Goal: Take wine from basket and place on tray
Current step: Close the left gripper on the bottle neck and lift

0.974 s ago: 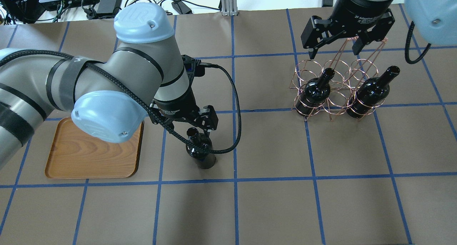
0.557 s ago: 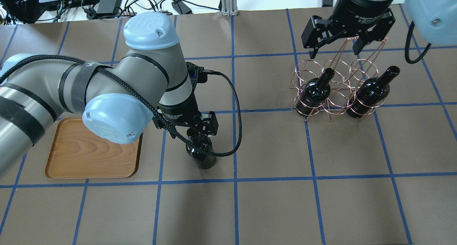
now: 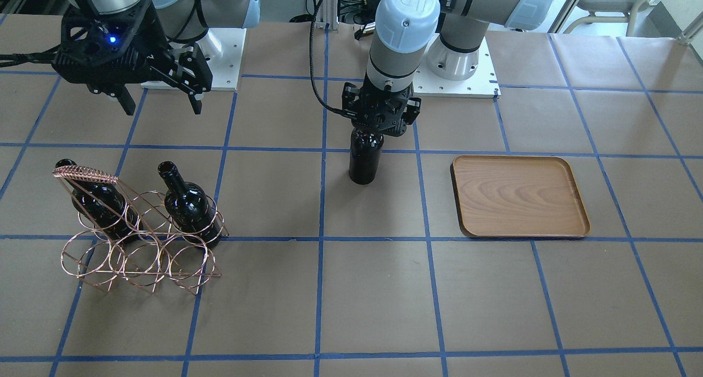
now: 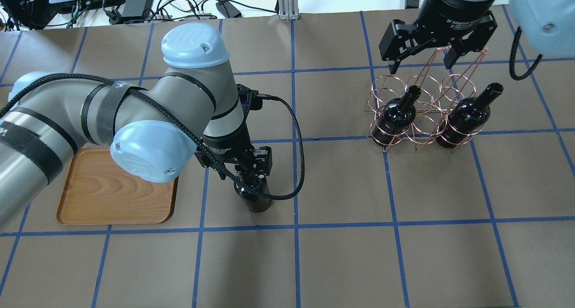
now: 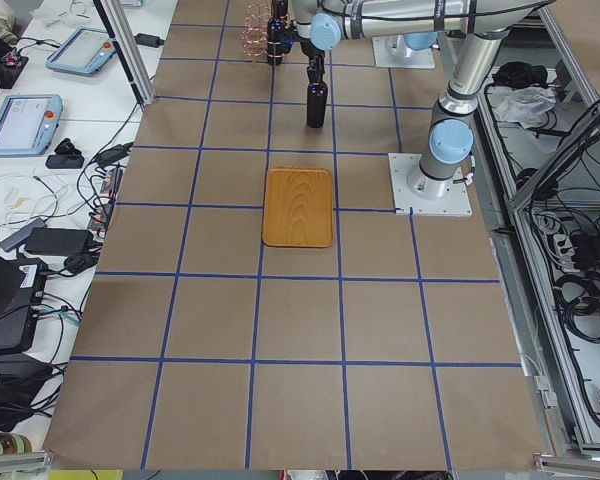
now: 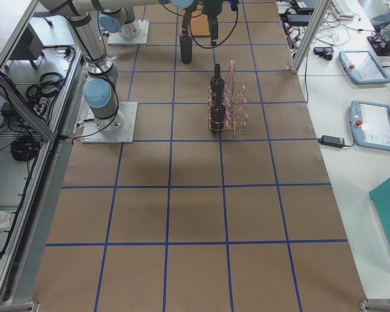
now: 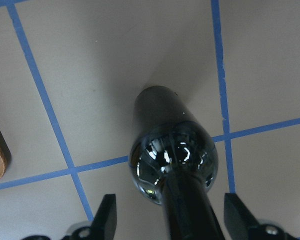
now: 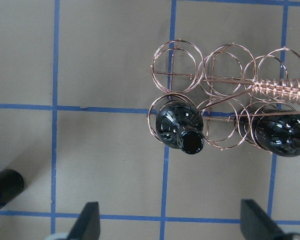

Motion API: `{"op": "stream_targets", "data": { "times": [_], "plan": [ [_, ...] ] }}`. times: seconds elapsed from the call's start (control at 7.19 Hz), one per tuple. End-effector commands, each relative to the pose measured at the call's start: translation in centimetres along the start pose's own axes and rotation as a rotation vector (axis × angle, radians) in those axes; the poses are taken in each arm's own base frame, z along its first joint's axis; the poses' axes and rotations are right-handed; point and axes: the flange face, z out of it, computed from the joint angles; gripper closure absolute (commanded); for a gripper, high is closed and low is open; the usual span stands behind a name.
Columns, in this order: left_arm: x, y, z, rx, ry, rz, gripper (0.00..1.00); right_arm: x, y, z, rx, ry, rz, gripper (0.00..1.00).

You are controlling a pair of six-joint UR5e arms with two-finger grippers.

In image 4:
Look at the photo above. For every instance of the wooden tray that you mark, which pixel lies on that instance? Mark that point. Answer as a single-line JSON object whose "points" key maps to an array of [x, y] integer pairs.
{"points": [[97, 192]]}

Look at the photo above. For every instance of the black power adapter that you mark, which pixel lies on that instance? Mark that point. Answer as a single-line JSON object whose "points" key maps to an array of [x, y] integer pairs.
{"points": [[136, 10]]}

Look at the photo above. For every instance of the aluminium frame post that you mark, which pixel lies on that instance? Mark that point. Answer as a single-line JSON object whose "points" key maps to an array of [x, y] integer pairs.
{"points": [[288, 10]]}

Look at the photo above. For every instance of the copper wire bottle basket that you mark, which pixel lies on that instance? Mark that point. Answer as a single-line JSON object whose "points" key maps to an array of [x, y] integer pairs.
{"points": [[438, 98]]}

